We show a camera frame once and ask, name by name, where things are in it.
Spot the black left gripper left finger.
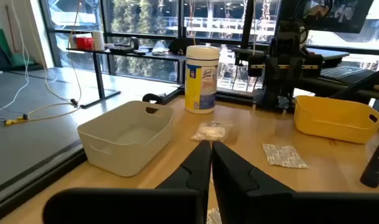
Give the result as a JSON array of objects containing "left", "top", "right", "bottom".
[{"left": 156, "top": 140, "right": 212, "bottom": 224}]

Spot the black monitor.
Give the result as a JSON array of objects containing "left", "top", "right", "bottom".
[{"left": 301, "top": 0, "right": 375, "bottom": 34}]

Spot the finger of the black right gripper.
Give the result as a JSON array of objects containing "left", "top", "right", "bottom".
[
  {"left": 284, "top": 57, "right": 302, "bottom": 93},
  {"left": 264, "top": 57, "right": 282, "bottom": 94}
]

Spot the yellow extension cord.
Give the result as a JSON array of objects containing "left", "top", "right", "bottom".
[{"left": 4, "top": 98, "right": 83, "bottom": 127}]

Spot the white paper roll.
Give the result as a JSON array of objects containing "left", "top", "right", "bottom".
[{"left": 92, "top": 30, "right": 105, "bottom": 52}]

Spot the yellow plastic bin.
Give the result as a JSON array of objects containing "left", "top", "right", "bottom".
[{"left": 294, "top": 95, "right": 379, "bottom": 144}]

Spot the black laptop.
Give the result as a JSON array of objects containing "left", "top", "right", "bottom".
[{"left": 319, "top": 65, "right": 377, "bottom": 85}]

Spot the grey operator desk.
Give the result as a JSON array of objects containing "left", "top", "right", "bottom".
[{"left": 307, "top": 46, "right": 350, "bottom": 62}]

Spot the black bag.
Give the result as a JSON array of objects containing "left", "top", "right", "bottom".
[{"left": 169, "top": 37, "right": 199, "bottom": 56}]

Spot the white cable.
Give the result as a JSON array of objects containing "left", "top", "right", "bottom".
[{"left": 0, "top": 0, "right": 31, "bottom": 114}]

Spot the white printed sachet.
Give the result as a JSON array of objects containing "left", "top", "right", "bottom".
[
  {"left": 206, "top": 207, "right": 223, "bottom": 224},
  {"left": 262, "top": 143, "right": 309, "bottom": 169}
]

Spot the navy DSC tube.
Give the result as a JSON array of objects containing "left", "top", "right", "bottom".
[{"left": 359, "top": 140, "right": 379, "bottom": 189}]

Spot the Lysol wipes canister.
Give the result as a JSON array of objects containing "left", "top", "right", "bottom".
[{"left": 184, "top": 45, "right": 220, "bottom": 114}]

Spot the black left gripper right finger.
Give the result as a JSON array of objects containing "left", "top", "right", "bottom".
[{"left": 212, "top": 141, "right": 295, "bottom": 224}]

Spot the black standing desk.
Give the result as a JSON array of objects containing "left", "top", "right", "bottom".
[{"left": 66, "top": 46, "right": 187, "bottom": 110}]

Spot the clear cotton swab bag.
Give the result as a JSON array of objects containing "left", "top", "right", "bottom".
[{"left": 191, "top": 120, "right": 234, "bottom": 143}]

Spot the light grey plastic bin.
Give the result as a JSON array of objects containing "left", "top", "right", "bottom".
[{"left": 77, "top": 100, "right": 175, "bottom": 177}]

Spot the green mat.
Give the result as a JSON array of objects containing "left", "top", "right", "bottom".
[{"left": 0, "top": 27, "right": 34, "bottom": 68}]

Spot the red box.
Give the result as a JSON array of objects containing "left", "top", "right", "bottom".
[{"left": 75, "top": 36, "right": 95, "bottom": 51}]

